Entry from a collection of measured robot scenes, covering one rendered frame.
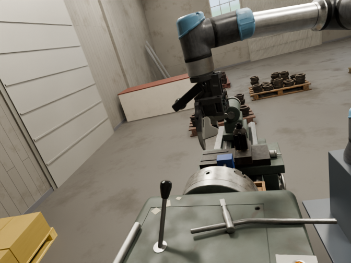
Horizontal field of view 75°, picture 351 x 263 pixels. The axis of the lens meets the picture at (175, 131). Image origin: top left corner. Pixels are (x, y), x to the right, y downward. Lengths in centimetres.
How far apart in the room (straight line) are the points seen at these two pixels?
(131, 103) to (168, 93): 112
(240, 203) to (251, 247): 15
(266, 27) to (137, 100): 601
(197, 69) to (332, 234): 101
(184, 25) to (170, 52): 1174
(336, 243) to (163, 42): 1174
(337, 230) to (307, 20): 93
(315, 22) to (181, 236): 74
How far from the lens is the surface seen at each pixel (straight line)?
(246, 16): 66
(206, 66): 63
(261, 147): 159
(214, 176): 88
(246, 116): 449
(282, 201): 71
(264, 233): 63
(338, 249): 130
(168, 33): 1235
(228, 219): 64
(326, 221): 66
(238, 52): 1222
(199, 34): 62
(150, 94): 651
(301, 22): 86
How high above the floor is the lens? 172
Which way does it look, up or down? 20 degrees down
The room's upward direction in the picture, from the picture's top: 16 degrees counter-clockwise
